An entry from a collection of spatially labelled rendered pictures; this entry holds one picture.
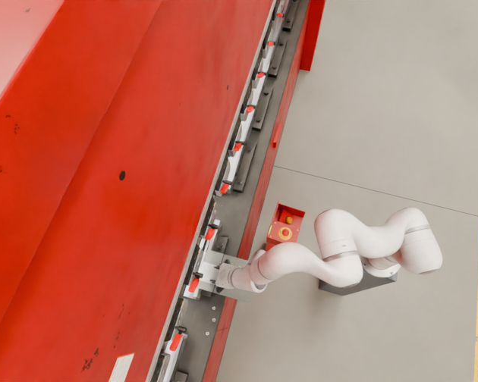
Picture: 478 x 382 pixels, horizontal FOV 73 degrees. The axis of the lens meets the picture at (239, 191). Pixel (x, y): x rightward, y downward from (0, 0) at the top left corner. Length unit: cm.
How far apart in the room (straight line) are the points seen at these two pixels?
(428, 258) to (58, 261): 108
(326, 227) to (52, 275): 70
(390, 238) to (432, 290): 174
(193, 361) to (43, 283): 124
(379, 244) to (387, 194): 184
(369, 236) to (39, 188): 88
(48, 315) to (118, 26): 41
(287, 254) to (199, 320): 84
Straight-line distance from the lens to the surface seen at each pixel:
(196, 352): 168
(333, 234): 96
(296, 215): 192
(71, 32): 44
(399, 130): 322
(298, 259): 94
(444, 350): 283
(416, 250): 126
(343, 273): 95
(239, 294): 153
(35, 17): 43
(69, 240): 53
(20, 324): 52
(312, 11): 297
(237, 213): 174
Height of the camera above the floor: 253
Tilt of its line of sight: 68 degrees down
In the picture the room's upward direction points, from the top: 9 degrees counter-clockwise
